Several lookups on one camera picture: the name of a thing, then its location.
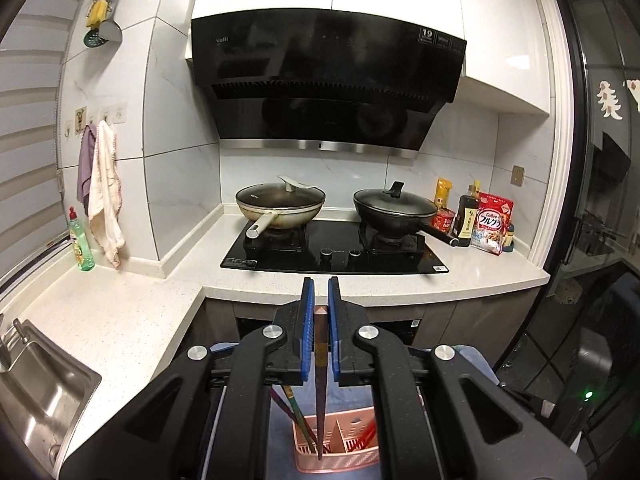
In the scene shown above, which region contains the brown chopstick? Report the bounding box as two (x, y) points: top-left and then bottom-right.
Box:
(312, 305), (329, 461)

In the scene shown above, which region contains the yellow food packet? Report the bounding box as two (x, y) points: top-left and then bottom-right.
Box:
(434, 178), (453, 211)

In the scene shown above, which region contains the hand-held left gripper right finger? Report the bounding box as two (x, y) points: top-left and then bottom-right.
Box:
(327, 276), (586, 480)

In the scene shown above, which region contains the black wok with lid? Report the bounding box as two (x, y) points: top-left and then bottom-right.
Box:
(353, 181), (460, 247)

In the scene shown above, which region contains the stainless steel sink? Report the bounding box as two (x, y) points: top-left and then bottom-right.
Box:
(0, 317), (103, 461)

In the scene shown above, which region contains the green dish soap bottle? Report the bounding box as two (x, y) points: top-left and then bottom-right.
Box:
(68, 206), (96, 272)

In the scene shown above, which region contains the purple hanging cloth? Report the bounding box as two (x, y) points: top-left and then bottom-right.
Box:
(76, 125), (98, 217)

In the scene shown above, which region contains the beige wok with lid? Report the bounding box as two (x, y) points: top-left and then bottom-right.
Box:
(235, 175), (327, 239)

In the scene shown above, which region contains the red cereal bag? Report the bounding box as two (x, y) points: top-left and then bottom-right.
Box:
(470, 192), (515, 257)

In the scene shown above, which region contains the blue plush table mat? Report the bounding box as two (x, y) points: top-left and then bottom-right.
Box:
(209, 342), (500, 480)

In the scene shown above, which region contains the white tree door sticker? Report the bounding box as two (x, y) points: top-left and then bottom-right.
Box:
(595, 80), (626, 121)

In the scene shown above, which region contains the pink perforated utensil holder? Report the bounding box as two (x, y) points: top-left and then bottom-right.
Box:
(291, 408), (383, 475)

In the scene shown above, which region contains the green chopstick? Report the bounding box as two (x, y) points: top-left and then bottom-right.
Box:
(283, 385), (315, 445)

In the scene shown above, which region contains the white window blind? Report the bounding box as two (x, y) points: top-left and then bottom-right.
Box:
(0, 0), (73, 271)

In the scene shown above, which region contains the white hanging towel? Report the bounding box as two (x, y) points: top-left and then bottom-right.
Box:
(89, 120), (126, 269)

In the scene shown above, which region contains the hanging slotted skimmer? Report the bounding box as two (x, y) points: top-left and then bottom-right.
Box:
(82, 22), (123, 51)

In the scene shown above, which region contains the black range hood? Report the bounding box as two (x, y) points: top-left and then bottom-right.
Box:
(190, 9), (468, 160)

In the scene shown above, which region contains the white stone kitchen counter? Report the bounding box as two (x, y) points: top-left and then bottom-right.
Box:
(0, 207), (551, 466)

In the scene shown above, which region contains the black glass gas stove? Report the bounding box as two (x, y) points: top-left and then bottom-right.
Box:
(220, 219), (450, 275)

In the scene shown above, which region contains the dark soy sauce bottle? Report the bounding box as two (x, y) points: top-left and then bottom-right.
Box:
(450, 185), (482, 248)

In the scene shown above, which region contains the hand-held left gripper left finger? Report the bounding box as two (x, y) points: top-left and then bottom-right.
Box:
(59, 276), (317, 480)

